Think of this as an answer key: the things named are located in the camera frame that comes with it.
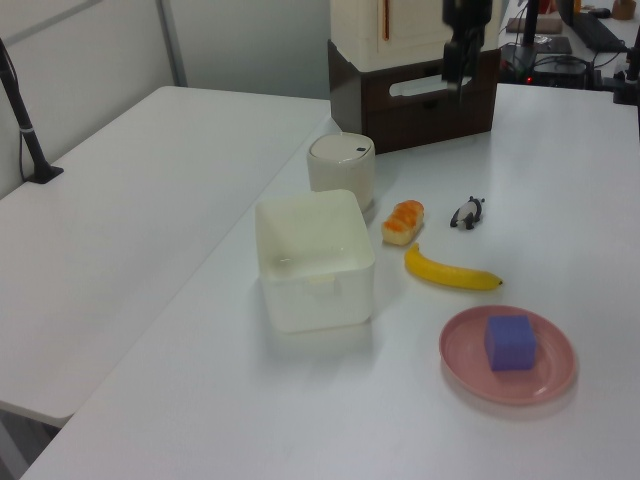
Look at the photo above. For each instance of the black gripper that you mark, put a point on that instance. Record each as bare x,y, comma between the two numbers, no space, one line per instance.
467,17

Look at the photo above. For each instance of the purple foam cube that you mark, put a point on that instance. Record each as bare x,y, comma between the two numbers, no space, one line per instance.
510,345

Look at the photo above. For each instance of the pink plastic plate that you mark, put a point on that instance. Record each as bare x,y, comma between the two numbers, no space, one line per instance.
462,360

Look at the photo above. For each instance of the black box with red light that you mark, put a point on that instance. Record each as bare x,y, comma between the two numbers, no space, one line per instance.
557,72

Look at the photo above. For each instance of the black white panda figurine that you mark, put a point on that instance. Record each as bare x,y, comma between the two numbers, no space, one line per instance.
466,214

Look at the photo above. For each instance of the black keyboard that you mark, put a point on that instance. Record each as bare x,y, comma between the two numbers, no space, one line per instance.
597,27

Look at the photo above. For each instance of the white lidded mini bin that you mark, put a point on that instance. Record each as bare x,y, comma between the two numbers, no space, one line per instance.
341,170

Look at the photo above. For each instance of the orange glazed toy bread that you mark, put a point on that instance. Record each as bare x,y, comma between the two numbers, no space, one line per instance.
402,225

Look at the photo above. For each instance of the yellow toy banana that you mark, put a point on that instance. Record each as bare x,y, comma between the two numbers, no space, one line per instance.
445,272

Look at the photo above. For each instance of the cream plastic open box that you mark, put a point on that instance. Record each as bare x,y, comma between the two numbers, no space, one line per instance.
315,290

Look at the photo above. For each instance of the black vertical stand post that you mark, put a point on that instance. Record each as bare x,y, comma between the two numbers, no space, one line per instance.
531,22

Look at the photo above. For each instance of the black clamp mount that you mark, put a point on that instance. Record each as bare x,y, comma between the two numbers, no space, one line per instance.
627,82

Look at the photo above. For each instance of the black camera stand pole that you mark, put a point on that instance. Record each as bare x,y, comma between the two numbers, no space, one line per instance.
30,135

